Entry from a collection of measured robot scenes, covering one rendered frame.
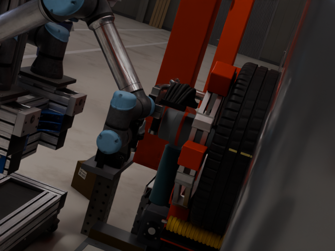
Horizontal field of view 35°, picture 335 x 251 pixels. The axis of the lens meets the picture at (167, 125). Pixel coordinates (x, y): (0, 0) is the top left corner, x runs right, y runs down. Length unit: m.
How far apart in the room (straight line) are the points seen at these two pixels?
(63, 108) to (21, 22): 0.76
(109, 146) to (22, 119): 0.48
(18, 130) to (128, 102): 0.55
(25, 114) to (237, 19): 2.68
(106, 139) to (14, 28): 0.49
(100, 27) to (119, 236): 1.27
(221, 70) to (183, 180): 0.40
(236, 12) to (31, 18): 2.79
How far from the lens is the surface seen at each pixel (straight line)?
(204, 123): 1.83
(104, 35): 1.81
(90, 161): 2.69
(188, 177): 1.88
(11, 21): 1.85
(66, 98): 2.48
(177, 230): 2.08
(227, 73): 1.85
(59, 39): 2.50
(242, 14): 4.39
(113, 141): 1.64
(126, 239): 2.75
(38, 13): 1.79
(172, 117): 2.07
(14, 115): 2.04
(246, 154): 1.78
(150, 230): 2.47
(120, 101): 1.64
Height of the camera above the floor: 1.33
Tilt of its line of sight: 13 degrees down
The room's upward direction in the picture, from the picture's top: 17 degrees clockwise
